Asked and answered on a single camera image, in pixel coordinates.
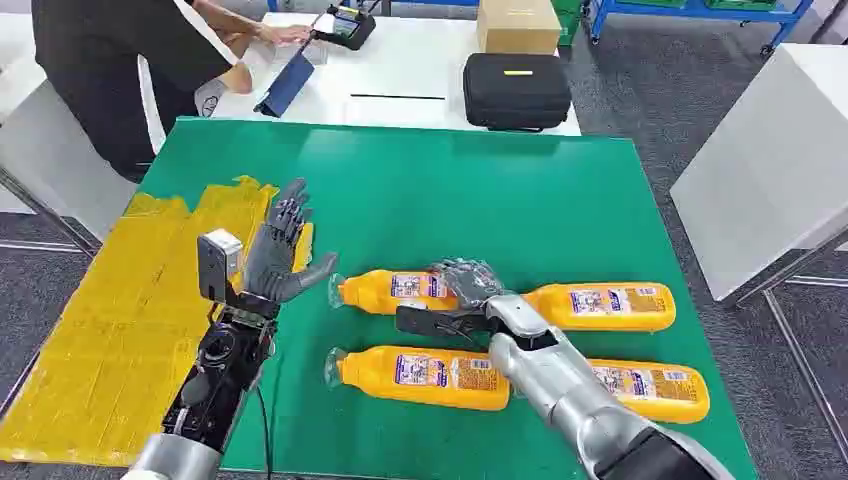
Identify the green table mat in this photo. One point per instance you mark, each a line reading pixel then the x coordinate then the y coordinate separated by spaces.
pixel 464 199

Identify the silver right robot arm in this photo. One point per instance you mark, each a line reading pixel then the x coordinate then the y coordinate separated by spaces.
pixel 563 391

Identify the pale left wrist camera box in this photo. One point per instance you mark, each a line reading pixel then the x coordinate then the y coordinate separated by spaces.
pixel 215 262

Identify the white side table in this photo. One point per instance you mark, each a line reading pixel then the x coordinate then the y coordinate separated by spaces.
pixel 53 166
pixel 762 166

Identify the black handheld controller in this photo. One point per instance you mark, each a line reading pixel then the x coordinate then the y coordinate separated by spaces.
pixel 346 28

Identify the green crate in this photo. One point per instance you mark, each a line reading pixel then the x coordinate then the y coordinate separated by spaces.
pixel 568 26

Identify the yellow sheet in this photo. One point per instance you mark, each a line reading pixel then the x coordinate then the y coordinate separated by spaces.
pixel 119 331

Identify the blue metal rack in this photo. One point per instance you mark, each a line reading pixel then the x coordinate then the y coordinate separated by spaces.
pixel 696 8

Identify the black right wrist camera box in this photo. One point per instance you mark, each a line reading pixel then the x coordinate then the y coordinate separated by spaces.
pixel 430 321

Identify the blue folder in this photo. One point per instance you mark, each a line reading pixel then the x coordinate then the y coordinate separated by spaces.
pixel 286 86

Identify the thin black strip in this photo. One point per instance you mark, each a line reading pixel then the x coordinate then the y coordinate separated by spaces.
pixel 397 97

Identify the black carry case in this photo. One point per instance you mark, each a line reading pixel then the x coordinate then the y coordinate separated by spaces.
pixel 517 93

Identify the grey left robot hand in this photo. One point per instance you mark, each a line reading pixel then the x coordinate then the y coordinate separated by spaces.
pixel 275 265

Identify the person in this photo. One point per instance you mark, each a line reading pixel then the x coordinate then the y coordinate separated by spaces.
pixel 99 66

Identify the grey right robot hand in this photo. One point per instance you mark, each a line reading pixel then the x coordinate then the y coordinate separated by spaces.
pixel 470 281

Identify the cardboard box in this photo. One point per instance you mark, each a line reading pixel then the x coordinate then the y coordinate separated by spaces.
pixel 517 26

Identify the orange drink bottle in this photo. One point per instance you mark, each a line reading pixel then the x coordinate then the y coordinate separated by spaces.
pixel 556 306
pixel 371 291
pixel 371 378
pixel 689 394

